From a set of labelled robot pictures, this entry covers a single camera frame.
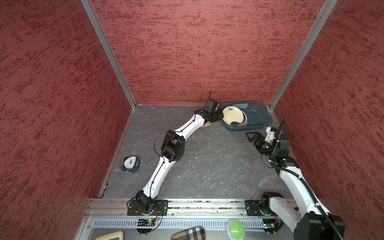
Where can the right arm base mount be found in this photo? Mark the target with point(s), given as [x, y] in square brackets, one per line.
[254, 209]

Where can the plaid fabric item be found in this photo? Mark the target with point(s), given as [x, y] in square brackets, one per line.
[197, 233]

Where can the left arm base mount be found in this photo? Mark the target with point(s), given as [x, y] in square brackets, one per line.
[155, 208]

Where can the green round button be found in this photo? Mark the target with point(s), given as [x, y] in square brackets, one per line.
[235, 230]

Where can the aluminium corner post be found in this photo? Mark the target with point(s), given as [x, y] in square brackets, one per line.
[318, 24]
[92, 15]

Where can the small yellow plate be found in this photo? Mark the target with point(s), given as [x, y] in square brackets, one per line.
[207, 124]

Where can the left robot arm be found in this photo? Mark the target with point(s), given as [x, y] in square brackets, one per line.
[172, 150]

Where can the aluminium front rail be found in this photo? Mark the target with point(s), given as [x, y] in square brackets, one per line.
[105, 216]

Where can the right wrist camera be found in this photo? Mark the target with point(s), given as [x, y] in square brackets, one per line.
[271, 131]

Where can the blue plastic bin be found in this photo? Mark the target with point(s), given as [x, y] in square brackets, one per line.
[257, 114]

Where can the right aluminium corner post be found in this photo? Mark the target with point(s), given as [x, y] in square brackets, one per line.
[318, 24]

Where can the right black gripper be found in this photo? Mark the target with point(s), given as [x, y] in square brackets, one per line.
[260, 137]

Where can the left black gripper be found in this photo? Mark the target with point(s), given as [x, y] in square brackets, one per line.
[220, 117]

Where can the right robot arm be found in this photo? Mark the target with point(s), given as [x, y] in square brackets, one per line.
[310, 219]

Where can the green alarm clock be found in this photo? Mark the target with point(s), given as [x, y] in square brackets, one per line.
[130, 164]

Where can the cream tablet corner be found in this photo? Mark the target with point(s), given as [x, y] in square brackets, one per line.
[119, 235]

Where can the cream plate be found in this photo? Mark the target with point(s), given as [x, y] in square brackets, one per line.
[233, 116]

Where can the left aluminium corner post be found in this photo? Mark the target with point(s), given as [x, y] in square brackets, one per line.
[92, 15]

